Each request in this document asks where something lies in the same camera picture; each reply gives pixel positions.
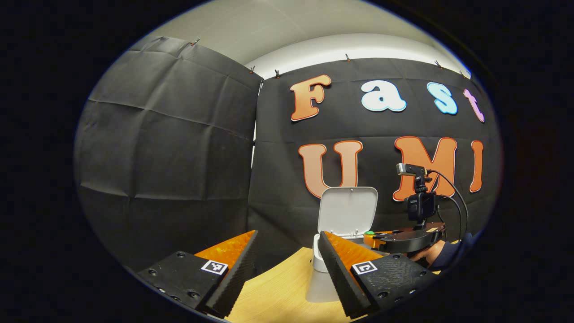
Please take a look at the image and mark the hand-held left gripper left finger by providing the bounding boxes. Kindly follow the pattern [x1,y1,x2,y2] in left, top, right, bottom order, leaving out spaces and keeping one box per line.
[137,230,260,318]

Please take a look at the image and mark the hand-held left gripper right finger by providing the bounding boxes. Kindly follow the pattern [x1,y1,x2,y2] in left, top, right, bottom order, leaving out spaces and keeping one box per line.
[318,231,442,319]

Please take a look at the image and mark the white desktop garbage bin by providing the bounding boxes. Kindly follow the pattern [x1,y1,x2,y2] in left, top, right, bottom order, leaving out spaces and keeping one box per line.
[306,187,378,303]

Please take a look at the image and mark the wooden desktop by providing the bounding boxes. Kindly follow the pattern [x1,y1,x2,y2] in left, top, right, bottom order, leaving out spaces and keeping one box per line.
[224,246,442,323]

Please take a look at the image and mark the black backdrop cloth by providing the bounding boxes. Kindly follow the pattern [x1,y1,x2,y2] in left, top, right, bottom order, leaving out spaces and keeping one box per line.
[74,36,500,274]

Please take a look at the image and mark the black camera cable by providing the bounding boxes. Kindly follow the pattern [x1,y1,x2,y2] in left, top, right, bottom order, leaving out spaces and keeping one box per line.
[426,170,469,240]

